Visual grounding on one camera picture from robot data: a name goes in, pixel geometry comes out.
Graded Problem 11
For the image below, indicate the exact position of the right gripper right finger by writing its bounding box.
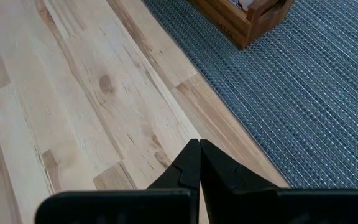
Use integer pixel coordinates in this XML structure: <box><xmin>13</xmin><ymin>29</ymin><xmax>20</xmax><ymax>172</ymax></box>
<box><xmin>200</xmin><ymin>139</ymin><xmax>358</xmax><ymax>224</ymax></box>

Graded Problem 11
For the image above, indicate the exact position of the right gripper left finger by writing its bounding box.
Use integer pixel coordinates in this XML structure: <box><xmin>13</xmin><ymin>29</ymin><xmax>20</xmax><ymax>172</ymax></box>
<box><xmin>35</xmin><ymin>138</ymin><xmax>201</xmax><ymax>224</ymax></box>

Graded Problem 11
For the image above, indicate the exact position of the wooden three-compartment tray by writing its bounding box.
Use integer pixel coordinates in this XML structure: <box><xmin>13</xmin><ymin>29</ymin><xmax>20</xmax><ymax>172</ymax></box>
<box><xmin>188</xmin><ymin>0</ymin><xmax>294</xmax><ymax>50</ymax></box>

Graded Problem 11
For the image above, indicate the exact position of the dark ribbed mat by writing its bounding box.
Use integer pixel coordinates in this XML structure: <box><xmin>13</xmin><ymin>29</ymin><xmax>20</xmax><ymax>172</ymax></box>
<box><xmin>141</xmin><ymin>0</ymin><xmax>358</xmax><ymax>190</ymax></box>

